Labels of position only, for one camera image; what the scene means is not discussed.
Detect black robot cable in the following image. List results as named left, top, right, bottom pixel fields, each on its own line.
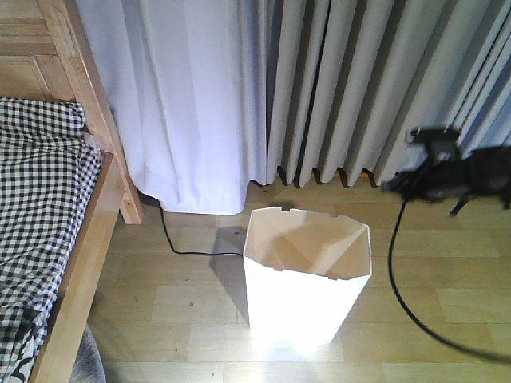
left=387, top=195, right=511, bottom=364

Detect white plastic trash bin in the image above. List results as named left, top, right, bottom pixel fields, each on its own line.
left=244, top=207, right=372, bottom=345

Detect light grey curtain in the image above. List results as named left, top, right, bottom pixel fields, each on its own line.
left=77, top=1, right=510, bottom=215

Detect black floor power cord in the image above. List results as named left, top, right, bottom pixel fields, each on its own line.
left=139, top=193, right=245, bottom=259

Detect grey round rug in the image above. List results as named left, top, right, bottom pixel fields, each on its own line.
left=69, top=325, right=106, bottom=383

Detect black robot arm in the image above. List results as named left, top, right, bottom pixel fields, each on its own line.
left=382, top=146, right=510, bottom=216

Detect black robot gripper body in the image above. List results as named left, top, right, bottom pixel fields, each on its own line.
left=381, top=157, right=476, bottom=203

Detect black white checkered bedding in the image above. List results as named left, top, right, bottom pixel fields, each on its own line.
left=1, top=97, right=103, bottom=382

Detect wooden bed frame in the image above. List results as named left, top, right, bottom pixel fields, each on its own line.
left=1, top=1, right=142, bottom=382

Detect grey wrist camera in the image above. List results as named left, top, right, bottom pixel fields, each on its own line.
left=409, top=127, right=461, bottom=161

